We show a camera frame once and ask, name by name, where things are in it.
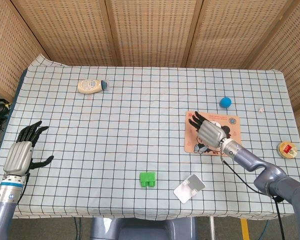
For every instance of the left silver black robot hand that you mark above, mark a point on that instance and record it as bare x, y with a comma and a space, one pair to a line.
17, 157

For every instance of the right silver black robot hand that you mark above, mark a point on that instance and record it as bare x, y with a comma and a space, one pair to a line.
211, 133

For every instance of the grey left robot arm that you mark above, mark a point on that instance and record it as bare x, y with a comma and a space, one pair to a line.
5, 197

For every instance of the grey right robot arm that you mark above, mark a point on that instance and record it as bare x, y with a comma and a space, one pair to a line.
252, 162

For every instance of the cartoon girl mouse pad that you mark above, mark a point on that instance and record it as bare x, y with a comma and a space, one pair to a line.
190, 146

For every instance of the blue ball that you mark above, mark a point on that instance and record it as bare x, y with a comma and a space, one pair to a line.
225, 102

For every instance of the small white die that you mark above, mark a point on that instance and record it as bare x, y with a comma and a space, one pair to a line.
260, 110

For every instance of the white grey phone stand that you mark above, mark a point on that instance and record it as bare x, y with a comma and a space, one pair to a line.
183, 192

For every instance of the round yellow tin red label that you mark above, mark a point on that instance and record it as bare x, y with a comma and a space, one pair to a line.
286, 150

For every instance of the green toy building block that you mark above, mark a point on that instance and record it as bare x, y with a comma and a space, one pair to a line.
147, 177

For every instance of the white metal table leg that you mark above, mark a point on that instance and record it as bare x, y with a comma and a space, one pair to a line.
211, 228

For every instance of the light blue checked tablecloth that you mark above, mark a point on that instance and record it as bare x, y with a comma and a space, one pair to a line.
115, 140

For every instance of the beige bottle with blue cap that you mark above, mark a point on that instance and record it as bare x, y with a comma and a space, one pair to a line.
90, 86

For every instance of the woven rattan screen panel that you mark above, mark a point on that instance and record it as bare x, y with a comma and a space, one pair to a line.
152, 30
295, 50
5, 50
235, 30
70, 27

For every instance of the grey robot torso base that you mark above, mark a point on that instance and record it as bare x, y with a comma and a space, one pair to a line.
140, 230

